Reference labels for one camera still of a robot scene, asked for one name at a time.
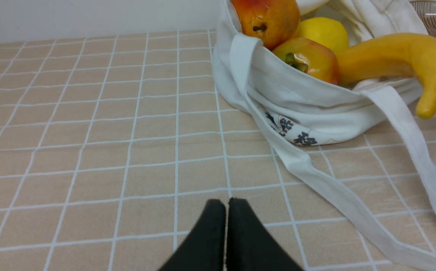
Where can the white canvas tote bag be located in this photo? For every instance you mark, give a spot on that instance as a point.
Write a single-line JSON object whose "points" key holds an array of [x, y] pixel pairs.
{"points": [[293, 109]]}

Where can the orange red pear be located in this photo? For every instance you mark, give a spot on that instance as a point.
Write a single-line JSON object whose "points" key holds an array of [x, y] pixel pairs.
{"points": [[272, 21]]}

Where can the yellow banana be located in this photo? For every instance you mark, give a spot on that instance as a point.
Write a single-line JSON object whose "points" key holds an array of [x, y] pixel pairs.
{"points": [[410, 55]]}

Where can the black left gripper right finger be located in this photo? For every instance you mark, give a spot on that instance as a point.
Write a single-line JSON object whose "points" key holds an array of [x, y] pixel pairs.
{"points": [[250, 247]]}

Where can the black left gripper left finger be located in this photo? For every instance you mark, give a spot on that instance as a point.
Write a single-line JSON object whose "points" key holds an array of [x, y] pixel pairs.
{"points": [[203, 248]]}

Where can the red yellow apple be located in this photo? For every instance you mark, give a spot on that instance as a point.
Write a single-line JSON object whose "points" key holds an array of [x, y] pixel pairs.
{"points": [[309, 57]]}

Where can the yellow lemon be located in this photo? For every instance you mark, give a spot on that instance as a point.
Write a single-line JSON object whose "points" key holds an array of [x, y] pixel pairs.
{"points": [[325, 31]]}

